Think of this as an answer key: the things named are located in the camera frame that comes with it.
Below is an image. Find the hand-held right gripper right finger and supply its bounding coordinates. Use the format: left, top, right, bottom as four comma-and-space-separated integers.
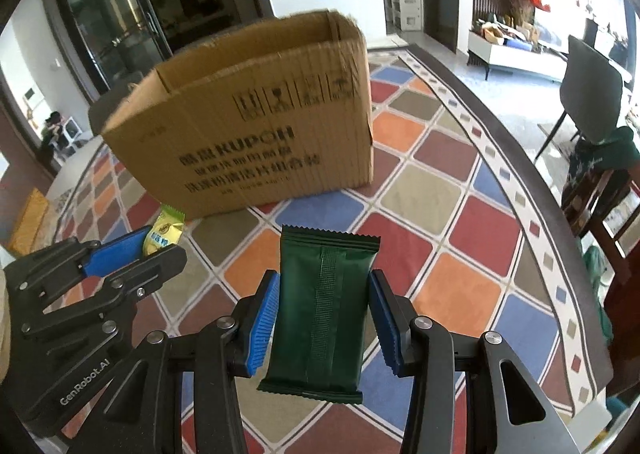
367, 270, 571, 454

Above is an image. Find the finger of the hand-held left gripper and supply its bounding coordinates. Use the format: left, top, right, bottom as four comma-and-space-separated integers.
5, 228, 154, 302
21, 245, 189, 341

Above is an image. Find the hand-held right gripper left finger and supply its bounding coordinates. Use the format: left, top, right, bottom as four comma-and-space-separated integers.
65, 271, 282, 454

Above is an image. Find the yellow-green candy packet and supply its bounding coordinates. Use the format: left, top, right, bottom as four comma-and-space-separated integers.
142, 205, 186, 259

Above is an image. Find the dark green snack packet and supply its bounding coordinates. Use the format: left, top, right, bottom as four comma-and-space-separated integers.
256, 224, 379, 405

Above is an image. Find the brown cardboard box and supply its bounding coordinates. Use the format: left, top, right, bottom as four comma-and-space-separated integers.
100, 8, 375, 222

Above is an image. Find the yellow woven box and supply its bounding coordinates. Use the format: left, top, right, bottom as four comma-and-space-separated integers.
7, 186, 51, 257

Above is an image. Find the white stool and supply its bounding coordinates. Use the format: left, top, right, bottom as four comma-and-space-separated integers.
57, 116, 84, 147

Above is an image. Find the black bag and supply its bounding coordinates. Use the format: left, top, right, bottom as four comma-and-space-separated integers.
42, 111, 68, 145

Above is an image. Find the colourful checked tablecloth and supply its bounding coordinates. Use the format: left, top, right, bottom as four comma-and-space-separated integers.
0, 46, 616, 454

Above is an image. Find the black-framed glass door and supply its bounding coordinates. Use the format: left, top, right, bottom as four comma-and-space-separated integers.
52, 0, 173, 87

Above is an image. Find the wooden chair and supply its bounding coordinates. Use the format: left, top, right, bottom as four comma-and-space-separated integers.
560, 169, 640, 279

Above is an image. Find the dark green garment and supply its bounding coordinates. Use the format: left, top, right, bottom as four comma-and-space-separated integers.
567, 126, 640, 185

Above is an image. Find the white low cabinet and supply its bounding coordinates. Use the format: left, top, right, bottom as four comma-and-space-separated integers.
467, 28, 571, 83

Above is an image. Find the white shelf unit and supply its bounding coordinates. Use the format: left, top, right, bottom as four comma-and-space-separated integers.
385, 0, 423, 32

